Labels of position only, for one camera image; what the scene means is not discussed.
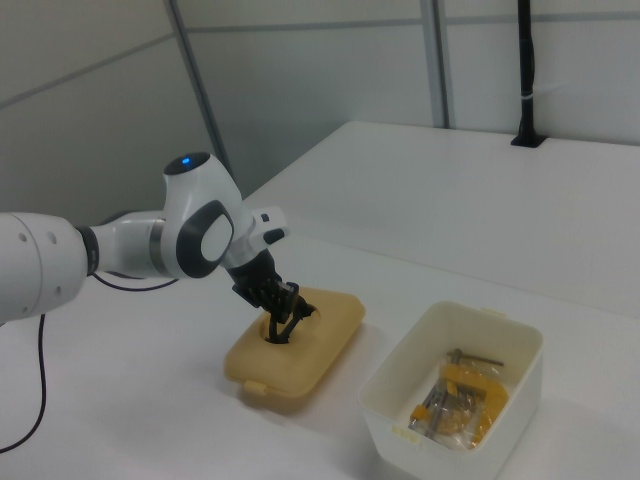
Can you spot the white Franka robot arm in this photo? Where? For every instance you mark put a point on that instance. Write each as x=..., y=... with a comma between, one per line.
x=190, y=200

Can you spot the clear plastic hardware bag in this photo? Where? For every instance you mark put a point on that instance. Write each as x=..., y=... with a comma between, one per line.
x=450, y=425

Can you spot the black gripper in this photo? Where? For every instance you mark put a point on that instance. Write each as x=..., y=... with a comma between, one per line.
x=257, y=282

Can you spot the orange metal clamp tool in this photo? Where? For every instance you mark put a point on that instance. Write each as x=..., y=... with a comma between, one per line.
x=475, y=382

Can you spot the black pole with clamp base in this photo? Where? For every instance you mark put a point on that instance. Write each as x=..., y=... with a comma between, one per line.
x=526, y=75

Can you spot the grey partition corner post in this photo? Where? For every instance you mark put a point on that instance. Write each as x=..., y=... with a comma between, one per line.
x=200, y=95

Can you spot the white plastic tool case box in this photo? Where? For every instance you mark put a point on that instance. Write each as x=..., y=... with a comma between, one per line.
x=380, y=420

